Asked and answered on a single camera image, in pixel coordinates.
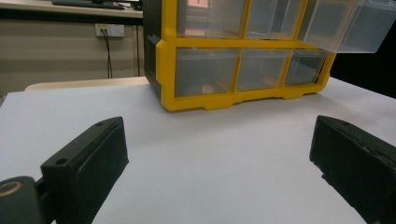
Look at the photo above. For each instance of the yellow black drawer organizer cabinet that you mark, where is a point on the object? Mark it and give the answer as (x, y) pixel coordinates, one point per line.
(168, 74)

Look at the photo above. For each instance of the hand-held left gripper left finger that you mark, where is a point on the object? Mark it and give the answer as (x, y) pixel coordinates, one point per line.
(93, 155)

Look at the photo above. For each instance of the small orange item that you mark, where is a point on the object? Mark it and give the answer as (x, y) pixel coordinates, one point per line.
(196, 2)

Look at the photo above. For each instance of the black keyboard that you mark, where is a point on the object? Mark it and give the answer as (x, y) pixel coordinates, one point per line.
(87, 3)

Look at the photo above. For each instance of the beige desk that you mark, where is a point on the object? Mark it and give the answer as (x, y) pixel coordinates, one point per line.
(62, 11)

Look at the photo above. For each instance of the clear plastic drawer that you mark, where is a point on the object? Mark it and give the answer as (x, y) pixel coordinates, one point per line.
(211, 18)
(261, 68)
(303, 67)
(342, 25)
(274, 18)
(202, 68)

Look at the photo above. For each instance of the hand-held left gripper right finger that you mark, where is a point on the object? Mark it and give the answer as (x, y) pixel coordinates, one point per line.
(358, 161)

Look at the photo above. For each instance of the light wooden table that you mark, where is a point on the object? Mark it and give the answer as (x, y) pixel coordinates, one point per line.
(87, 83)

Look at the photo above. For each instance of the white wall socket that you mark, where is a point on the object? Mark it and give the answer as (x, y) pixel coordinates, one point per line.
(113, 30)

